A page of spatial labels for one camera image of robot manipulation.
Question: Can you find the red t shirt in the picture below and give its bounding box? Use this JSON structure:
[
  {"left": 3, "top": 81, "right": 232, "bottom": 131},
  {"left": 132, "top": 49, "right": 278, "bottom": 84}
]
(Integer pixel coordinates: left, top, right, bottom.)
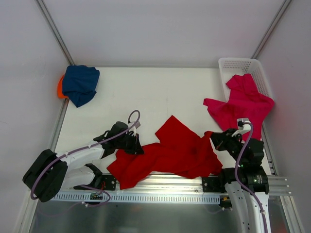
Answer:
[{"left": 107, "top": 116, "right": 223, "bottom": 189}]

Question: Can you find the white perforated plastic basket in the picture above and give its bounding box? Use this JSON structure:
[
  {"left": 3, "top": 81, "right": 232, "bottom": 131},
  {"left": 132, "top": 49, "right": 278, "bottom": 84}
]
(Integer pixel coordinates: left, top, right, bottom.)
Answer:
[{"left": 218, "top": 58, "right": 274, "bottom": 101}]

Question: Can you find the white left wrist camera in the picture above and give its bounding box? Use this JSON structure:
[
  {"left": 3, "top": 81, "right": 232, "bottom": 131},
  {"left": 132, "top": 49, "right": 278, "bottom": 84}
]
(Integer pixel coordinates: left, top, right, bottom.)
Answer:
[{"left": 127, "top": 121, "right": 140, "bottom": 135}]

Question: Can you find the right aluminium corner post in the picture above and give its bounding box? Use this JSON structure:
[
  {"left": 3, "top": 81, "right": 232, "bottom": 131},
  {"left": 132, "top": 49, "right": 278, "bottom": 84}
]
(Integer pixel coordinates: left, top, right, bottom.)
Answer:
[{"left": 251, "top": 0, "right": 293, "bottom": 59}]

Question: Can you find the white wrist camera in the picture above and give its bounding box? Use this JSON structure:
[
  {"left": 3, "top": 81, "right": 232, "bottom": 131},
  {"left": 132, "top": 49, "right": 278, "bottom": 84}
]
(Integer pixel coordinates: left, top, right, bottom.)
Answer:
[
  {"left": 232, "top": 118, "right": 251, "bottom": 137},
  {"left": 127, "top": 121, "right": 140, "bottom": 135}
]

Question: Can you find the orange t shirt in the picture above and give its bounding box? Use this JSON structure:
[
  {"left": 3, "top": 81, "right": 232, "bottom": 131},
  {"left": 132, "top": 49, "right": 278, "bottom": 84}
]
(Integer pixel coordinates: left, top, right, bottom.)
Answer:
[{"left": 57, "top": 75, "right": 68, "bottom": 99}]

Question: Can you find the white slotted cable duct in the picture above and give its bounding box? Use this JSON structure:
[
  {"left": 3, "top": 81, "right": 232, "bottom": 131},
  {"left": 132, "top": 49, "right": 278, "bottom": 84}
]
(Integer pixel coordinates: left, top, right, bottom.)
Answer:
[{"left": 52, "top": 191, "right": 221, "bottom": 205}]

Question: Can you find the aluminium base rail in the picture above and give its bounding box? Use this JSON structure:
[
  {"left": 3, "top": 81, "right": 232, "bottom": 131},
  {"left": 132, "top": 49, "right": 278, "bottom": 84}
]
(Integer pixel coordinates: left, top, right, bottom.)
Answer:
[{"left": 55, "top": 171, "right": 292, "bottom": 197}]

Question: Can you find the blue t shirt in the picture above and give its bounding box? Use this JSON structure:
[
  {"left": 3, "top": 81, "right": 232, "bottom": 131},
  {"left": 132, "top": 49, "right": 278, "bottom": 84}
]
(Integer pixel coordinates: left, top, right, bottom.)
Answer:
[{"left": 63, "top": 65, "right": 100, "bottom": 108}]

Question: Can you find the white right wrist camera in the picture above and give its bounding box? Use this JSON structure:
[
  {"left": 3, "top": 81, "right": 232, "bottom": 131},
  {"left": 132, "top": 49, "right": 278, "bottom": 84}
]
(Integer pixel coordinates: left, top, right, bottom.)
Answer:
[{"left": 232, "top": 118, "right": 251, "bottom": 137}]

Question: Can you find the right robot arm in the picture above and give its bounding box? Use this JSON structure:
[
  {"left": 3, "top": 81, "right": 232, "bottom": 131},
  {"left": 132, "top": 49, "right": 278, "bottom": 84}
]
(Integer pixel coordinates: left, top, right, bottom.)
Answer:
[{"left": 210, "top": 129, "right": 271, "bottom": 233}]

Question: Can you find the left aluminium corner post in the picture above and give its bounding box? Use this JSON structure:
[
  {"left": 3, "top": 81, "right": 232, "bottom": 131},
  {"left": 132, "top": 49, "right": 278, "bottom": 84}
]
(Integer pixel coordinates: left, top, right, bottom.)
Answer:
[{"left": 35, "top": 0, "right": 75, "bottom": 65}]

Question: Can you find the pink t shirt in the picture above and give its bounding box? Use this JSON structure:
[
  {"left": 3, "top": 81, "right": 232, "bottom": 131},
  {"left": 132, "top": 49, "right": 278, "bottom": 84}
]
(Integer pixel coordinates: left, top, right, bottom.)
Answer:
[{"left": 203, "top": 74, "right": 275, "bottom": 140}]

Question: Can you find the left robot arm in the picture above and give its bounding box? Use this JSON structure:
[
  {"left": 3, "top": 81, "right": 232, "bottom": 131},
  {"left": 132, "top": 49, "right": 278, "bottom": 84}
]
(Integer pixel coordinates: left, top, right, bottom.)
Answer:
[{"left": 22, "top": 121, "right": 144, "bottom": 202}]

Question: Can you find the aluminium corner post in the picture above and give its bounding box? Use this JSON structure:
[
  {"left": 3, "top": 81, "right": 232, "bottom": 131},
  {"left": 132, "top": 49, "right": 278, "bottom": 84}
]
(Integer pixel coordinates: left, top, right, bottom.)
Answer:
[
  {"left": 251, "top": 0, "right": 293, "bottom": 59},
  {"left": 35, "top": 0, "right": 75, "bottom": 65}
]

